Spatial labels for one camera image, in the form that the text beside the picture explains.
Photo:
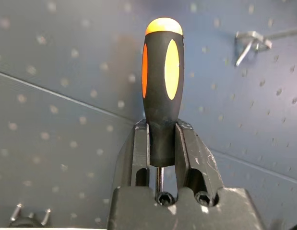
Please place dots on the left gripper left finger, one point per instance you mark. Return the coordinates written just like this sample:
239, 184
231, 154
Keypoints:
138, 155

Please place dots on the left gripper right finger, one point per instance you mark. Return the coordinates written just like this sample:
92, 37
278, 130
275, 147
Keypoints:
193, 163

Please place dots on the orange black screwdriver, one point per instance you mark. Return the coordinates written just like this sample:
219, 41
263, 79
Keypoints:
160, 95

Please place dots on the grey metal pegboard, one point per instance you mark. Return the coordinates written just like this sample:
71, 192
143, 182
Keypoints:
66, 143

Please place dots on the scissors metal hook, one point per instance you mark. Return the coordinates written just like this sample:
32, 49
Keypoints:
16, 212

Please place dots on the empty double prong hook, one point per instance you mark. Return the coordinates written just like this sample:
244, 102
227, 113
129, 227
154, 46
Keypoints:
252, 38

